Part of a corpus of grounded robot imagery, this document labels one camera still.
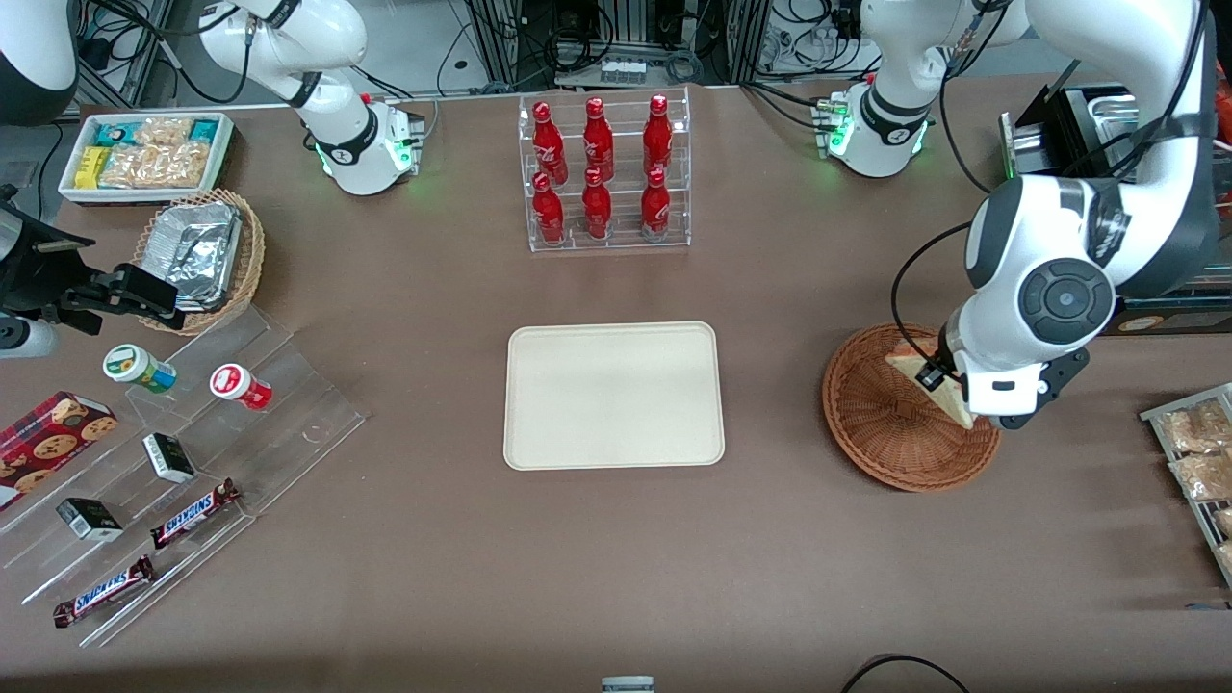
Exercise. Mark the stainless steel pan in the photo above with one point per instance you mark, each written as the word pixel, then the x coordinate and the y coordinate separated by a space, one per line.
pixel 1107 101

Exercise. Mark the clear acrylic stepped stand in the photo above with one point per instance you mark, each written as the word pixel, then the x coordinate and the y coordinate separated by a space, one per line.
pixel 289 423

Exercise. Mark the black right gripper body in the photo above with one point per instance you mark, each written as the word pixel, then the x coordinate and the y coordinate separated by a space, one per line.
pixel 43 287

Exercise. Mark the grey power strip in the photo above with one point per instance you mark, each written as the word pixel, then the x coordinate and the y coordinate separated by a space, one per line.
pixel 624 71

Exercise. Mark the light wicker basket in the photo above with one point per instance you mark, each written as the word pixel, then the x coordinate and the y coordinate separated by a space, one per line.
pixel 252 250

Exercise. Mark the red cookie box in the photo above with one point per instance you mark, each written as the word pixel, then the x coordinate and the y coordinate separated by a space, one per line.
pixel 48 443

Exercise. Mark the red lid snack cup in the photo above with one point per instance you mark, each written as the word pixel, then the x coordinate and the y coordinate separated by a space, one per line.
pixel 236 385

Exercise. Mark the small grey device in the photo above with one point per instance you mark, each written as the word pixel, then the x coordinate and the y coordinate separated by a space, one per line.
pixel 628 685

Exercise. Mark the large clear cracker bag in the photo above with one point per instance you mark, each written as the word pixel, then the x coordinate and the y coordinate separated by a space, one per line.
pixel 154 166

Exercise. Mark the small black box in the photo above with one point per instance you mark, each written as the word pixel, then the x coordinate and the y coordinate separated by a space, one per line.
pixel 168 457
pixel 89 520

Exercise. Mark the orange red sausage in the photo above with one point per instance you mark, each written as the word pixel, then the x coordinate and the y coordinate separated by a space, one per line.
pixel 1225 111

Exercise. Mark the teal snack packet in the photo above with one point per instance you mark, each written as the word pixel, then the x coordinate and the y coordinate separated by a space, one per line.
pixel 204 130
pixel 114 135

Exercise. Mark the Snickers chocolate bar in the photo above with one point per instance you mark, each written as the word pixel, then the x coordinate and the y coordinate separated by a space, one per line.
pixel 192 515
pixel 104 592

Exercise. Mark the tray of packaged snacks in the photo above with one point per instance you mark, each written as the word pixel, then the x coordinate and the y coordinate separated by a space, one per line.
pixel 1155 416

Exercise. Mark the black food warmer machine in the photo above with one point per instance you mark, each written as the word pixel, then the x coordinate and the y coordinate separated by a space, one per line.
pixel 1064 135

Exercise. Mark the small clear cracker bag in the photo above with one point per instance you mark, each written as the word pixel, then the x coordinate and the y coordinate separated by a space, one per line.
pixel 164 131

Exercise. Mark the white socket strip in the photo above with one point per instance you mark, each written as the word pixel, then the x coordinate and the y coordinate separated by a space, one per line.
pixel 804 48

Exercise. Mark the green lid snack cup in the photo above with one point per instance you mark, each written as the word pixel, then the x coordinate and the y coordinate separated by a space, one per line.
pixel 135 366

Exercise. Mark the red soda bottle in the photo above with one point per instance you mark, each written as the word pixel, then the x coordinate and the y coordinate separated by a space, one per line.
pixel 549 144
pixel 657 135
pixel 549 214
pixel 655 207
pixel 598 140
pixel 597 210

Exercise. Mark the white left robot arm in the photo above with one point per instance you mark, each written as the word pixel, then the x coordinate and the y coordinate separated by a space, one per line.
pixel 1020 250

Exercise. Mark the beige rectangular tray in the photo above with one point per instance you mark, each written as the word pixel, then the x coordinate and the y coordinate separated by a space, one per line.
pixel 616 395

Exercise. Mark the clear snack bag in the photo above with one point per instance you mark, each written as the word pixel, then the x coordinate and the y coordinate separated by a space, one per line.
pixel 1203 476
pixel 1193 428

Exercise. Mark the clear acrylic bottle rack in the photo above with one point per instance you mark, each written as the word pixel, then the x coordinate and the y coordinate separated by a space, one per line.
pixel 621 164

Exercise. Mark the aluminium foil container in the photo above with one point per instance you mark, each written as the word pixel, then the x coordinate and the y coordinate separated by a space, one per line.
pixel 197 250

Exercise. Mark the yellow snack packet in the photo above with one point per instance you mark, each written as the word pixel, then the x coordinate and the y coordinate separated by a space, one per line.
pixel 90 168

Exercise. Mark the aluminium profile frame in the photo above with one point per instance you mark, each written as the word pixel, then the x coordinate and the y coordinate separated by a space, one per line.
pixel 500 38

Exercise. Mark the white plastic snack bin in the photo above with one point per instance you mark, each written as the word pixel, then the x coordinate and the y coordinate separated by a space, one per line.
pixel 226 154

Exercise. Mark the brown wicker basket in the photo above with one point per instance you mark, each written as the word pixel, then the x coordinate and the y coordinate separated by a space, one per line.
pixel 866 433

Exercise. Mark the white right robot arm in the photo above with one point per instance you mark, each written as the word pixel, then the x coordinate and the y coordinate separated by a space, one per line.
pixel 337 101

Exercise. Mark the triangular sandwich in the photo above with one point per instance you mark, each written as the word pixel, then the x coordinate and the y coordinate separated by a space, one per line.
pixel 908 375

